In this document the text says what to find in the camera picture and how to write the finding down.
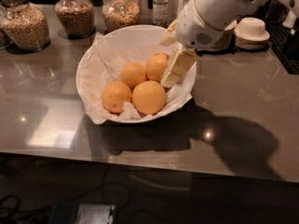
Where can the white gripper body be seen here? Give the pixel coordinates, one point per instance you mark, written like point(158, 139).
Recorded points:
point(196, 28)

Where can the glass jar far left edge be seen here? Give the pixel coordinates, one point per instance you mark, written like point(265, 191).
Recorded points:
point(5, 41)

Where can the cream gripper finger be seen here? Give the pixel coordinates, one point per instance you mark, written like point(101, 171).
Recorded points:
point(169, 36)
point(179, 63)

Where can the grey box under table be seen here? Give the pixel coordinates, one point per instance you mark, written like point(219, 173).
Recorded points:
point(84, 213)

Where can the glass jar of cereal middle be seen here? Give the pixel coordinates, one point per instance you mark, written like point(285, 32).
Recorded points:
point(76, 17)

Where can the orange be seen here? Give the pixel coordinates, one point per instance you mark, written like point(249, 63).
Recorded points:
point(156, 65)
point(114, 95)
point(149, 97)
point(133, 74)

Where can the black rubber mat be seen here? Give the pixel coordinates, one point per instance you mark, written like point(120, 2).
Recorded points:
point(278, 39)

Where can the tall stack paper plates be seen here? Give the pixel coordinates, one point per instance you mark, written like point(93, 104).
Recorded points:
point(224, 42)

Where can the glass jar of cereal right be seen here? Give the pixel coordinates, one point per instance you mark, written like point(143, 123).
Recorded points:
point(120, 13)

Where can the white bowl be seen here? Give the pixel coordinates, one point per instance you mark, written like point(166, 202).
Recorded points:
point(137, 38)

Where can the white paper liner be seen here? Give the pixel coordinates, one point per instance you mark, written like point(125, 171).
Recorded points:
point(99, 69)

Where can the glass jar of cereal left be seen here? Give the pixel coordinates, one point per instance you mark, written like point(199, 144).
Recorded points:
point(26, 26)

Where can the glass jar of cereal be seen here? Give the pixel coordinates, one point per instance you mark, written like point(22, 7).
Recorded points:
point(26, 26)
point(120, 13)
point(76, 17)

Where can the clear glass bottle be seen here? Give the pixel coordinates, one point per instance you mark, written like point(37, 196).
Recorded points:
point(159, 12)

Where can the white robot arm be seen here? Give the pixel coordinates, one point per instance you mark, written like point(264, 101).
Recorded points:
point(242, 7)

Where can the small stack paper bowls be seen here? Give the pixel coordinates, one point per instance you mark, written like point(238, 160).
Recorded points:
point(250, 33)

